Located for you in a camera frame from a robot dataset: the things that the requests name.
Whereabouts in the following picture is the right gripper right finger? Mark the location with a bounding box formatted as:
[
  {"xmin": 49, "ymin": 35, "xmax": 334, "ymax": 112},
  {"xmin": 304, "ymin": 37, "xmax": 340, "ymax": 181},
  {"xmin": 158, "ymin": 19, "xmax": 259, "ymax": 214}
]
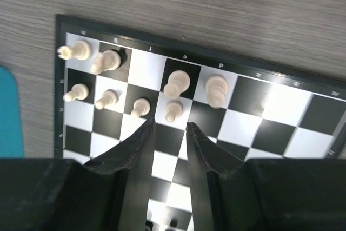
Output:
[{"xmin": 186, "ymin": 123, "xmax": 243, "ymax": 230}]

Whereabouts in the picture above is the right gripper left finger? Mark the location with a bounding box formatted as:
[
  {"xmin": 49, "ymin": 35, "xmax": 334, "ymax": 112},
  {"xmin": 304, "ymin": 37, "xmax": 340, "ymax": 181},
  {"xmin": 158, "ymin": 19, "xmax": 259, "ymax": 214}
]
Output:
[{"xmin": 83, "ymin": 119, "xmax": 156, "ymax": 230}]

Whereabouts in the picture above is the white pawn piece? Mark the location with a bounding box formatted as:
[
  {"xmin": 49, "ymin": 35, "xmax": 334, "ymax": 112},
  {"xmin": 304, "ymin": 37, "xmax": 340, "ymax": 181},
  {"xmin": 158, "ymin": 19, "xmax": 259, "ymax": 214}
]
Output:
[
  {"xmin": 63, "ymin": 83, "xmax": 89, "ymax": 102},
  {"xmin": 165, "ymin": 101, "xmax": 183, "ymax": 123},
  {"xmin": 130, "ymin": 98, "xmax": 151, "ymax": 118},
  {"xmin": 95, "ymin": 90, "xmax": 118, "ymax": 110}
]

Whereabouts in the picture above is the white knight piece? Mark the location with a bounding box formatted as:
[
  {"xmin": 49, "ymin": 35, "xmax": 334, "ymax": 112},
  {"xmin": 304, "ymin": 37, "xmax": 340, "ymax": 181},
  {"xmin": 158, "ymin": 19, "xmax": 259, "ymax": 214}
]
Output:
[{"xmin": 90, "ymin": 50, "xmax": 122, "ymax": 75}]

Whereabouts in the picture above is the white rook piece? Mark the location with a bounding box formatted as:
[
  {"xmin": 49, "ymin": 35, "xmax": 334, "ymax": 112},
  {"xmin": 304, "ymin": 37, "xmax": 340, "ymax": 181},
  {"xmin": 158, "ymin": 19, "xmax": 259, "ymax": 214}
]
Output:
[{"xmin": 57, "ymin": 40, "xmax": 92, "ymax": 61}]

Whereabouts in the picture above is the black white chess board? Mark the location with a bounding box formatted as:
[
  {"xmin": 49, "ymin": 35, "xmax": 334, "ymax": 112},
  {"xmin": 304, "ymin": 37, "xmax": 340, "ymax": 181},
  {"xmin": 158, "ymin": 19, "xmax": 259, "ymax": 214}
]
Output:
[{"xmin": 54, "ymin": 15, "xmax": 345, "ymax": 230}]

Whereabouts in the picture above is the white queen piece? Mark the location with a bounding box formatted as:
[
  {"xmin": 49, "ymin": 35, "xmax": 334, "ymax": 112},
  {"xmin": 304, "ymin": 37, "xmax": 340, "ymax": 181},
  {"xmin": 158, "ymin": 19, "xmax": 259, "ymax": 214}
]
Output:
[{"xmin": 204, "ymin": 75, "xmax": 229, "ymax": 109}]

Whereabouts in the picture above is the white king piece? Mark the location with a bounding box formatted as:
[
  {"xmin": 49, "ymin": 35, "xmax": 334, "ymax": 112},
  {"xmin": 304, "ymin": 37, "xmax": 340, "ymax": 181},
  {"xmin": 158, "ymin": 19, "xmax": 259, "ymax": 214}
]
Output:
[{"xmin": 163, "ymin": 70, "xmax": 190, "ymax": 100}]

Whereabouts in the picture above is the blue plastic tray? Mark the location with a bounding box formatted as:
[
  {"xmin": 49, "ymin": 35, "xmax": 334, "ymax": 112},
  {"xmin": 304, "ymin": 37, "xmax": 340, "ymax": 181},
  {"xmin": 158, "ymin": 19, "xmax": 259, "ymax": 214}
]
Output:
[{"xmin": 1, "ymin": 67, "xmax": 24, "ymax": 158}]

